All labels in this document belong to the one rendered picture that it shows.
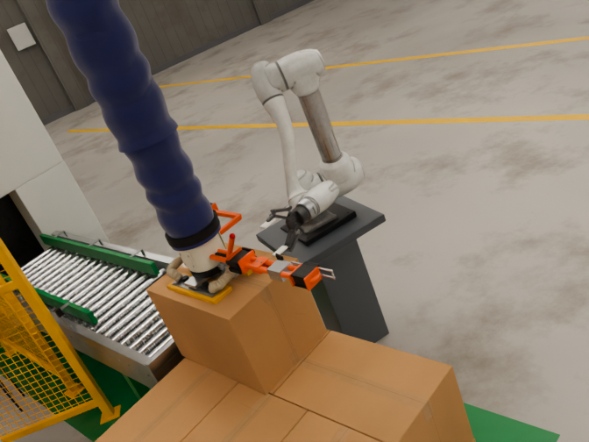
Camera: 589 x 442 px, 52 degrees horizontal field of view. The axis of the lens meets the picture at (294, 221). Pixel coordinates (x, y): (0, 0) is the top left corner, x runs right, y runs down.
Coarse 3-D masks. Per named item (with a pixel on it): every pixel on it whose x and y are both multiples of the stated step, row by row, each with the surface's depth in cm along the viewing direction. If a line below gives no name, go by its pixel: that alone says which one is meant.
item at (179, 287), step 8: (184, 280) 255; (208, 280) 254; (168, 288) 261; (176, 288) 257; (184, 288) 254; (192, 288) 251; (200, 288) 249; (208, 288) 246; (224, 288) 244; (192, 296) 249; (200, 296) 244; (208, 296) 242; (216, 296) 240
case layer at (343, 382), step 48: (336, 336) 261; (192, 384) 267; (240, 384) 256; (288, 384) 246; (336, 384) 236; (384, 384) 228; (432, 384) 220; (144, 432) 250; (192, 432) 241; (240, 432) 232; (288, 432) 224; (336, 432) 216; (384, 432) 209; (432, 432) 219
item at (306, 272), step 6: (300, 264) 213; (306, 264) 212; (294, 270) 211; (300, 270) 210; (306, 270) 208; (312, 270) 207; (318, 270) 208; (288, 276) 209; (294, 276) 208; (300, 276) 206; (306, 276) 205; (312, 276) 206; (294, 282) 211; (300, 282) 209; (306, 282) 204; (306, 288) 207; (312, 288) 207
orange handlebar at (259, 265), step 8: (224, 216) 277; (232, 216) 272; (240, 216) 269; (232, 224) 266; (216, 256) 242; (248, 264) 228; (256, 264) 225; (264, 264) 227; (256, 272) 226; (264, 272) 222; (312, 280) 205
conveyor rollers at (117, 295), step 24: (48, 264) 440; (72, 264) 425; (96, 264) 416; (48, 288) 405; (72, 288) 396; (96, 288) 380; (120, 288) 371; (144, 288) 361; (96, 312) 352; (120, 312) 343; (144, 312) 334; (120, 336) 323; (144, 336) 313; (168, 336) 312
